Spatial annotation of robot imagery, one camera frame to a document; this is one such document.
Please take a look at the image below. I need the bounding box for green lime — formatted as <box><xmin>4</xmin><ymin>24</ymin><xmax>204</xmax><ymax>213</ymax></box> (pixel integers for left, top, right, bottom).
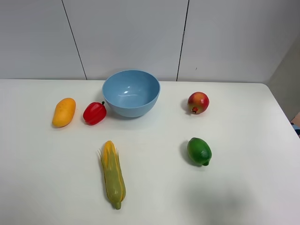
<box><xmin>187</xmin><ymin>137</ymin><xmax>212</xmax><ymax>166</ymax></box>

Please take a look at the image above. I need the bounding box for red yellow pomegranate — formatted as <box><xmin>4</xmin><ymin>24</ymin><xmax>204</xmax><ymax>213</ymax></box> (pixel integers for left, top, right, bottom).
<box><xmin>187</xmin><ymin>92</ymin><xmax>210</xmax><ymax>114</ymax></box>

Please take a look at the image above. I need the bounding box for blue plastic bowl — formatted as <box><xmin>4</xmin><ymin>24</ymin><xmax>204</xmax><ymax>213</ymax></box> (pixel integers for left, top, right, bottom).
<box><xmin>102</xmin><ymin>70</ymin><xmax>160</xmax><ymax>118</ymax></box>

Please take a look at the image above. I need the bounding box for blue object at table edge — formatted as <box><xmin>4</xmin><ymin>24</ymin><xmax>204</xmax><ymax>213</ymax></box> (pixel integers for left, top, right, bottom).
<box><xmin>291</xmin><ymin>122</ymin><xmax>300</xmax><ymax>137</ymax></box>

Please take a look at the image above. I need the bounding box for red bell pepper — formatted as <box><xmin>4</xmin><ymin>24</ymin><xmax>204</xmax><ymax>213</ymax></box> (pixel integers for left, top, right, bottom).
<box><xmin>83</xmin><ymin>101</ymin><xmax>107</xmax><ymax>126</ymax></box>

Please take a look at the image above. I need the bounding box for corn cob with husk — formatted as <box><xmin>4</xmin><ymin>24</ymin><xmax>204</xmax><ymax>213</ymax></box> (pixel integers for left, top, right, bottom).
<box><xmin>98</xmin><ymin>141</ymin><xmax>126</xmax><ymax>210</ymax></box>

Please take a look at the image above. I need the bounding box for yellow orange mango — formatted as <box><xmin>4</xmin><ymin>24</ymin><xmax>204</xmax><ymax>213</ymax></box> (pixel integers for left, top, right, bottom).
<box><xmin>52</xmin><ymin>98</ymin><xmax>76</xmax><ymax>128</ymax></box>

